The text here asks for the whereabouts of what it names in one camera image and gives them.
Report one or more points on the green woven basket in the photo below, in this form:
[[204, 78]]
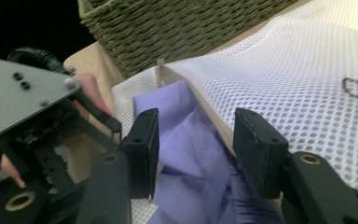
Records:
[[167, 31]]

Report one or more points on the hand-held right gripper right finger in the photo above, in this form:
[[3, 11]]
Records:
[[258, 155]]

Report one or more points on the purple garment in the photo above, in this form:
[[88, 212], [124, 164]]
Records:
[[180, 124]]

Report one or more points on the white mesh laundry bag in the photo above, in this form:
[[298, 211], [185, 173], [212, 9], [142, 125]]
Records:
[[292, 77]]

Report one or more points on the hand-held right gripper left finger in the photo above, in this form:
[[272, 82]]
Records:
[[141, 155]]

